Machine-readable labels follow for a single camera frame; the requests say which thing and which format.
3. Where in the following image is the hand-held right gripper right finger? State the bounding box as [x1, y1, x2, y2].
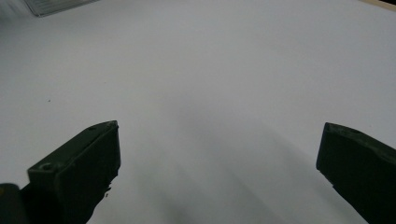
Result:
[316, 121, 396, 224]

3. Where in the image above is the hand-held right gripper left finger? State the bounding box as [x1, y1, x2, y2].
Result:
[21, 119, 122, 224]

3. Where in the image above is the clear plastic packaging tray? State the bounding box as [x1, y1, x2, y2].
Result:
[22, 0, 101, 18]

